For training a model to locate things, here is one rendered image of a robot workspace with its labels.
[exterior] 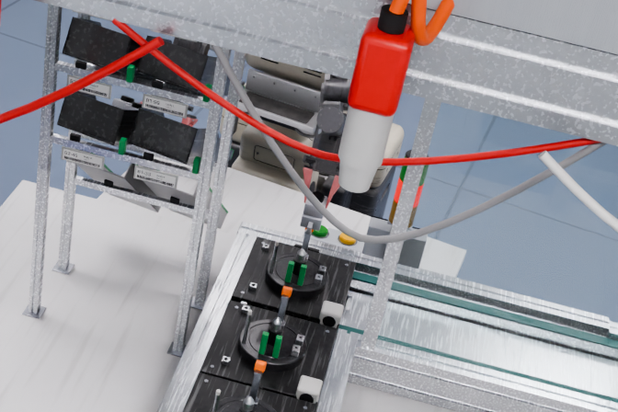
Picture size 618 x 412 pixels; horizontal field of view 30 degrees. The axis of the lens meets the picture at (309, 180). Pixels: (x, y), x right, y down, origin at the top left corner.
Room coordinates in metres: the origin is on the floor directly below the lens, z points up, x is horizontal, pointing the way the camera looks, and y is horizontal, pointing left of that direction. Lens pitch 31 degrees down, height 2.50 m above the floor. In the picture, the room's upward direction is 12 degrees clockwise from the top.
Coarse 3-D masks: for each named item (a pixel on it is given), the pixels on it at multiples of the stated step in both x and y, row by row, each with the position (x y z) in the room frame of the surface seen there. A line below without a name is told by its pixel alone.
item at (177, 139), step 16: (144, 112) 1.98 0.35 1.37; (160, 112) 2.09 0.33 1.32; (144, 128) 1.97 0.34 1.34; (160, 128) 1.97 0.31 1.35; (176, 128) 1.96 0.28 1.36; (192, 128) 1.96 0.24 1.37; (144, 144) 1.95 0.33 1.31; (160, 144) 1.95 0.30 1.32; (176, 144) 1.95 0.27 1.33; (192, 144) 1.94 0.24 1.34; (176, 160) 1.93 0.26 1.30; (192, 160) 1.95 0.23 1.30
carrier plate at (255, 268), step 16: (256, 240) 2.20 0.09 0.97; (256, 256) 2.14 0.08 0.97; (320, 256) 2.19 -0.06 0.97; (256, 272) 2.08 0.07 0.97; (336, 272) 2.14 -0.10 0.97; (352, 272) 2.16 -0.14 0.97; (240, 288) 2.01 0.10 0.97; (272, 288) 2.04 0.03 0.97; (336, 288) 2.08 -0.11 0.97; (256, 304) 1.97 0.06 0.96; (272, 304) 1.98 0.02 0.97; (288, 304) 1.99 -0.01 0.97; (304, 304) 2.00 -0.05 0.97; (320, 304) 2.01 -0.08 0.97
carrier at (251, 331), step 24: (240, 312) 1.93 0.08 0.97; (264, 312) 1.95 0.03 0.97; (216, 336) 1.84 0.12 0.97; (240, 336) 1.83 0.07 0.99; (264, 336) 1.79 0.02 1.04; (288, 336) 1.86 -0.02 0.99; (312, 336) 1.90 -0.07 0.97; (336, 336) 1.94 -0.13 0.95; (216, 360) 1.76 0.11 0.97; (240, 360) 1.78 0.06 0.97; (264, 360) 1.77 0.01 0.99; (288, 360) 1.78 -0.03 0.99; (312, 360) 1.82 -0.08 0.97; (264, 384) 1.72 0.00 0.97; (288, 384) 1.74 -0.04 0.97; (312, 384) 1.73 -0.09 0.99
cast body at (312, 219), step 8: (312, 192) 2.13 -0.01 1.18; (320, 192) 2.12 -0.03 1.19; (320, 200) 2.09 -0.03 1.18; (304, 208) 2.08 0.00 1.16; (312, 208) 2.08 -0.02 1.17; (304, 216) 2.08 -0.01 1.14; (312, 216) 2.08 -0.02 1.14; (320, 216) 2.08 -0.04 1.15; (304, 224) 2.08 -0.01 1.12; (312, 224) 2.07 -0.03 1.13; (320, 224) 2.08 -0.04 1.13
